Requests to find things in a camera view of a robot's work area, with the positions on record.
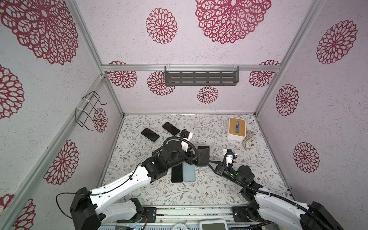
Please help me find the white wooden-top tissue box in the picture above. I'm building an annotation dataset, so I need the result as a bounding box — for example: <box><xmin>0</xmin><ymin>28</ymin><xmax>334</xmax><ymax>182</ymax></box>
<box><xmin>227</xmin><ymin>117</ymin><xmax>246</xmax><ymax>142</ymax></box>

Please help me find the right black corrugated cable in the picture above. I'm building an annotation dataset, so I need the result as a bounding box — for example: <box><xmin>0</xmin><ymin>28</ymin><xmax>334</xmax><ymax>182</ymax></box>
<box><xmin>223</xmin><ymin>153</ymin><xmax>335</xmax><ymax>230</ymax></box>

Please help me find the black phone far middle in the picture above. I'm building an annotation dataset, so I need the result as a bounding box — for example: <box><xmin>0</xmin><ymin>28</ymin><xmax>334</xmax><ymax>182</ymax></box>
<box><xmin>162</xmin><ymin>122</ymin><xmax>180</xmax><ymax>136</ymax></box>

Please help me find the white round timer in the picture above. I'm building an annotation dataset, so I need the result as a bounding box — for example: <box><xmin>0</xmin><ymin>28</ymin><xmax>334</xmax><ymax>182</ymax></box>
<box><xmin>172</xmin><ymin>223</ymin><xmax>188</xmax><ymax>230</ymax></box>

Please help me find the white display device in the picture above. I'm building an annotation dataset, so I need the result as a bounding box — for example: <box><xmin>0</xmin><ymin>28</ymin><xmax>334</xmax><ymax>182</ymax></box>
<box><xmin>199</xmin><ymin>219</ymin><xmax>228</xmax><ymax>230</ymax></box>

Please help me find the black phone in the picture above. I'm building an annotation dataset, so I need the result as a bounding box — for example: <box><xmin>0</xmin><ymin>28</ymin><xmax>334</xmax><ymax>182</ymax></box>
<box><xmin>141</xmin><ymin>128</ymin><xmax>160</xmax><ymax>142</ymax></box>
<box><xmin>162</xmin><ymin>122</ymin><xmax>180</xmax><ymax>136</ymax></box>

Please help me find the grey wall shelf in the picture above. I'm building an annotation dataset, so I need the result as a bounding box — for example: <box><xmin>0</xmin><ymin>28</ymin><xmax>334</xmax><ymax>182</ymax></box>
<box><xmin>164</xmin><ymin>66</ymin><xmax>239</xmax><ymax>86</ymax></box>

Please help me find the black wire wall rack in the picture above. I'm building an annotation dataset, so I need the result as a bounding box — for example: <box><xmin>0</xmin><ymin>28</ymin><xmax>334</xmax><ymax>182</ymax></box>
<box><xmin>74</xmin><ymin>91</ymin><xmax>108</xmax><ymax>133</ymax></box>

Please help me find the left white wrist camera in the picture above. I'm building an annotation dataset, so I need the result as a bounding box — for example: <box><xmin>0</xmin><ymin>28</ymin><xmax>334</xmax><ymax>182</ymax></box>
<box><xmin>179</xmin><ymin>129</ymin><xmax>193</xmax><ymax>152</ymax></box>

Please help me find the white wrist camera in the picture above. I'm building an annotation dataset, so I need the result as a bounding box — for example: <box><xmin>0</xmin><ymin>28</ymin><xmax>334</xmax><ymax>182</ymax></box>
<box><xmin>179</xmin><ymin>129</ymin><xmax>193</xmax><ymax>152</ymax></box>
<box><xmin>223</xmin><ymin>149</ymin><xmax>237</xmax><ymax>167</ymax></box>

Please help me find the left black corrugated cable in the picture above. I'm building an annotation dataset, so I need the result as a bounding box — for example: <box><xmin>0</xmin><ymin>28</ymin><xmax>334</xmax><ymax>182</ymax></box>
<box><xmin>55</xmin><ymin>136</ymin><xmax>199</xmax><ymax>219</ymax></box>

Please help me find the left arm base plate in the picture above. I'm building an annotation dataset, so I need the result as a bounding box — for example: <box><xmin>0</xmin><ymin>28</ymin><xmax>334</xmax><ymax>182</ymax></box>
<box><xmin>138</xmin><ymin>207</ymin><xmax>157</xmax><ymax>223</ymax></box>

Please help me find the black phone far left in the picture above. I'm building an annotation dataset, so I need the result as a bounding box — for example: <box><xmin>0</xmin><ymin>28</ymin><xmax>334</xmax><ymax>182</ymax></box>
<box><xmin>141</xmin><ymin>128</ymin><xmax>160</xmax><ymax>142</ymax></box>

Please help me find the black corrugated cable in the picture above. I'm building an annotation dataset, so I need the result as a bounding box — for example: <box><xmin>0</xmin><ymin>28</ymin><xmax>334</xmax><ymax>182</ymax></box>
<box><xmin>55</xmin><ymin>136</ymin><xmax>199</xmax><ymax>219</ymax></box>
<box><xmin>223</xmin><ymin>153</ymin><xmax>335</xmax><ymax>230</ymax></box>

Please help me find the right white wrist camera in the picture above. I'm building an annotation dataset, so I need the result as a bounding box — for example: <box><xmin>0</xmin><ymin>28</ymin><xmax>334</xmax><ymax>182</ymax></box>
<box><xmin>223</xmin><ymin>149</ymin><xmax>237</xmax><ymax>167</ymax></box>

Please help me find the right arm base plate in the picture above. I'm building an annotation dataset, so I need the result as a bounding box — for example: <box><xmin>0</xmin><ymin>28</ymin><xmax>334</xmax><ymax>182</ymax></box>
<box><xmin>232</xmin><ymin>206</ymin><xmax>259</xmax><ymax>222</ymax></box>

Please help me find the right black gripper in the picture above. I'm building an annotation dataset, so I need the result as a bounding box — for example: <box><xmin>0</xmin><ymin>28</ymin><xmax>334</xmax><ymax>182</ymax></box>
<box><xmin>207</xmin><ymin>160</ymin><xmax>245</xmax><ymax>189</ymax></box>

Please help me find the blue phone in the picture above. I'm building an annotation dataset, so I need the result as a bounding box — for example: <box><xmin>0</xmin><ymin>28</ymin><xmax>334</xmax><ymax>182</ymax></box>
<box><xmin>197</xmin><ymin>146</ymin><xmax>210</xmax><ymax>165</ymax></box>

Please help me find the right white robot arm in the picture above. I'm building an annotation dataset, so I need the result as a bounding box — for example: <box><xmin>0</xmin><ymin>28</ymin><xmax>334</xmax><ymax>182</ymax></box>
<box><xmin>211</xmin><ymin>161</ymin><xmax>343</xmax><ymax>230</ymax></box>

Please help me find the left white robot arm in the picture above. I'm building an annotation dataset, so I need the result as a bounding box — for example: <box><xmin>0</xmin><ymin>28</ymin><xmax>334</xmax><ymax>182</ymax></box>
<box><xmin>70</xmin><ymin>137</ymin><xmax>199</xmax><ymax>230</ymax></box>

